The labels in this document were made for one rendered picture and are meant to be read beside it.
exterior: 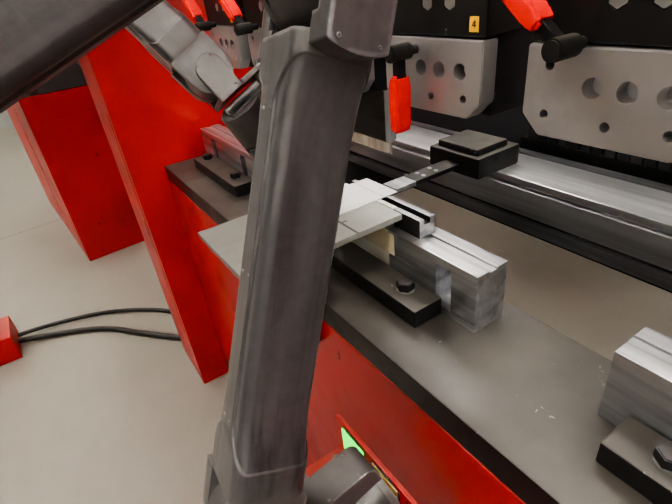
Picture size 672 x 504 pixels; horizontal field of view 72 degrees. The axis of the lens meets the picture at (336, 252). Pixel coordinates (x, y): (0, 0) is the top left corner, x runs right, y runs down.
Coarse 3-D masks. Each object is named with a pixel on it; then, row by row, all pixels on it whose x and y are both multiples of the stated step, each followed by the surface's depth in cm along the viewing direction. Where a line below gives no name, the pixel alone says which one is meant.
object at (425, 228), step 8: (384, 200) 77; (392, 200) 75; (400, 200) 74; (400, 208) 72; (408, 208) 72; (416, 208) 71; (408, 216) 70; (416, 216) 69; (424, 216) 70; (432, 216) 69; (400, 224) 72; (408, 224) 70; (416, 224) 69; (424, 224) 69; (432, 224) 70; (408, 232) 71; (416, 232) 69; (424, 232) 69; (432, 232) 70
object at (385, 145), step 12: (372, 96) 67; (384, 96) 65; (360, 108) 70; (372, 108) 68; (384, 108) 66; (360, 120) 72; (372, 120) 69; (384, 120) 67; (360, 132) 73; (372, 132) 70; (384, 132) 68; (372, 144) 73; (384, 144) 70
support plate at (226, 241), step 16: (368, 208) 73; (384, 208) 72; (224, 224) 73; (240, 224) 73; (352, 224) 69; (368, 224) 68; (384, 224) 69; (208, 240) 69; (224, 240) 69; (240, 240) 68; (336, 240) 65; (352, 240) 67; (224, 256) 65; (240, 256) 64
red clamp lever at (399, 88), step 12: (396, 48) 50; (408, 48) 50; (396, 60) 50; (396, 72) 51; (396, 84) 52; (408, 84) 52; (396, 96) 52; (408, 96) 53; (396, 108) 53; (408, 108) 53; (396, 120) 54; (408, 120) 54; (396, 132) 55
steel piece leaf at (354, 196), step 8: (352, 184) 81; (344, 192) 79; (352, 192) 78; (360, 192) 78; (368, 192) 78; (344, 200) 76; (352, 200) 76; (360, 200) 75; (368, 200) 75; (376, 200) 75; (344, 208) 73; (352, 208) 73
